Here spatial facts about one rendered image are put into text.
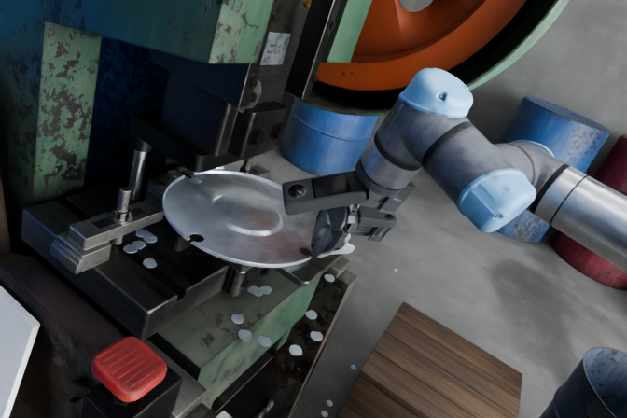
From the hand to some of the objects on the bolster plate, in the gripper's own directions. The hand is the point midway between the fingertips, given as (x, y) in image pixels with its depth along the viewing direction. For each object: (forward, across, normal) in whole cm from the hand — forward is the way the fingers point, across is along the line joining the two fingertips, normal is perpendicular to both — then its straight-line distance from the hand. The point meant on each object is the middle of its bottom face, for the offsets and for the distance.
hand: (313, 249), depth 74 cm
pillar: (+12, +16, +28) cm, 34 cm away
